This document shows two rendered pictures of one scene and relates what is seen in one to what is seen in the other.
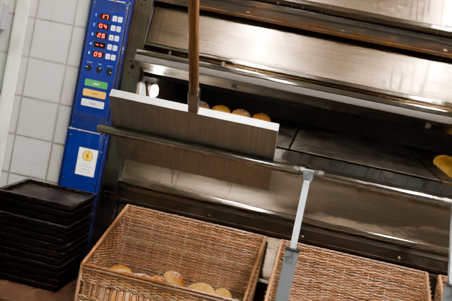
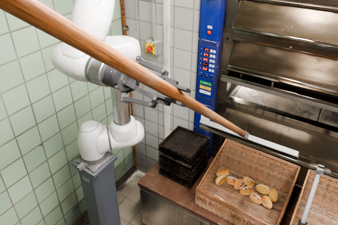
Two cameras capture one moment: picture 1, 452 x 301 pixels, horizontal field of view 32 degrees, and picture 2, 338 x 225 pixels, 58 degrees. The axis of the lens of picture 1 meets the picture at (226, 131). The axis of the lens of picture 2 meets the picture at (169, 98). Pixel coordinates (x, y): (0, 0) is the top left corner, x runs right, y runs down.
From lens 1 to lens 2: 1.41 m
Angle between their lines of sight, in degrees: 36
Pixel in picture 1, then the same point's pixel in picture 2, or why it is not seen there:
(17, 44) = (166, 61)
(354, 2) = not seen: outside the picture
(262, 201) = (298, 148)
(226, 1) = (276, 40)
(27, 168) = (180, 115)
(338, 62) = not seen: outside the picture
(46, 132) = not seen: hidden behind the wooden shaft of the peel
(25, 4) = (167, 41)
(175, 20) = (246, 49)
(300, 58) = (326, 76)
